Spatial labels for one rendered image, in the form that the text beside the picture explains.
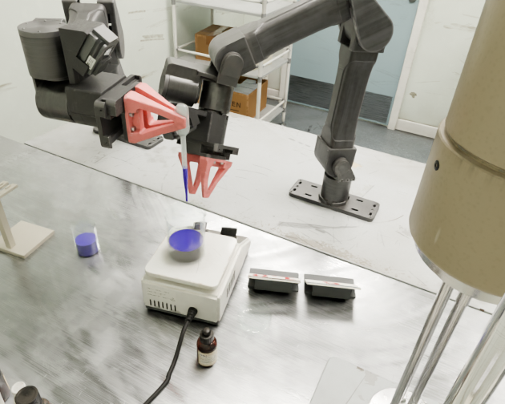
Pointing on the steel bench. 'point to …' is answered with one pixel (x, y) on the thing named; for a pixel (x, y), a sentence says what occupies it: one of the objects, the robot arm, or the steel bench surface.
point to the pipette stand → (33, 240)
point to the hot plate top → (207, 273)
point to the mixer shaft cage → (393, 395)
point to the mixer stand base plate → (349, 385)
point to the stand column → (492, 350)
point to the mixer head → (478, 167)
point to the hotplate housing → (193, 300)
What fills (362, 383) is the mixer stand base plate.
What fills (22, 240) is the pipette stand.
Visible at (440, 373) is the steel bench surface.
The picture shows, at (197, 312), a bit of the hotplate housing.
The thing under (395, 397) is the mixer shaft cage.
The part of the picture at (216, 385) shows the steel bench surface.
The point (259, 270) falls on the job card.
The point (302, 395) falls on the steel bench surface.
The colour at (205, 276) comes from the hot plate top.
